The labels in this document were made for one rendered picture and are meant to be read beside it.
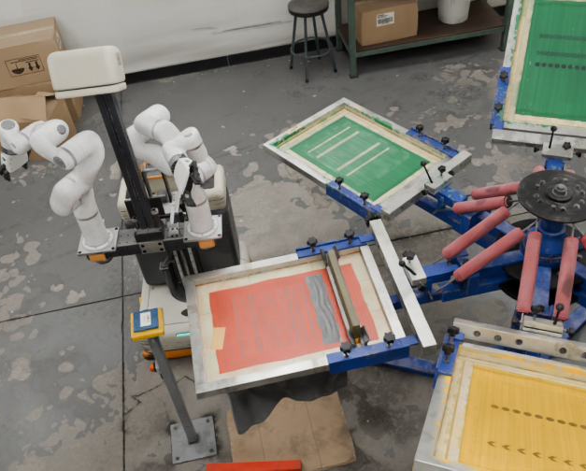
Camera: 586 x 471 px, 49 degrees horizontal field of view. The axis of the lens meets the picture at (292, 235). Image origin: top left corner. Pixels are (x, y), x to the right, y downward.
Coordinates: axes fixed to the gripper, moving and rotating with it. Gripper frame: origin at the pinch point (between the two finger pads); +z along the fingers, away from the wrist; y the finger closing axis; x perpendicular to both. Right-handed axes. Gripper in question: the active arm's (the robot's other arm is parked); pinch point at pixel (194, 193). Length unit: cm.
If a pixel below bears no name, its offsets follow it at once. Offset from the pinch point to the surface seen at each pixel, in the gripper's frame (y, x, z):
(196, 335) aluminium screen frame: 58, -13, 12
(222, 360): 58, -19, 25
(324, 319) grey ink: 39, -57, 26
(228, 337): 56, -24, 17
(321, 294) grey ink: 37, -61, 14
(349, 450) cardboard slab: 121, -102, 39
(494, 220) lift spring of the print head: -15, -110, 30
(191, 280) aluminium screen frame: 56, -20, -16
